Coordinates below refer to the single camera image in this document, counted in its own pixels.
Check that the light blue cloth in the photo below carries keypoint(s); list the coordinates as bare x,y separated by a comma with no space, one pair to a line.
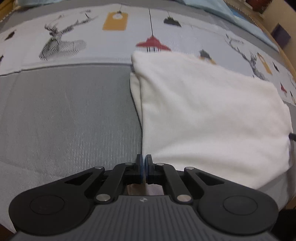
219,10

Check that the white long-sleeved shirt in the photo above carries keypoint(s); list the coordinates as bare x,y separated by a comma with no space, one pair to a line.
208,115

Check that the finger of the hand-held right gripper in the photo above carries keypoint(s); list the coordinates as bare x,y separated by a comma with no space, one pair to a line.
292,136

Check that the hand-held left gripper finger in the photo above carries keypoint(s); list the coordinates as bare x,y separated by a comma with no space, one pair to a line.
141,172
146,172

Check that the dark red object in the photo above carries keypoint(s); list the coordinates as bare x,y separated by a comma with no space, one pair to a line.
257,5

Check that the printed white bedsheet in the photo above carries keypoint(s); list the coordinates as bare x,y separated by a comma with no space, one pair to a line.
92,34

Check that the dark purple box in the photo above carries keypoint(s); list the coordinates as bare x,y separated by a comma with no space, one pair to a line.
281,34

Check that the grey blanket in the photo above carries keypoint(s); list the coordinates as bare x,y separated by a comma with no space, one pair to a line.
69,115

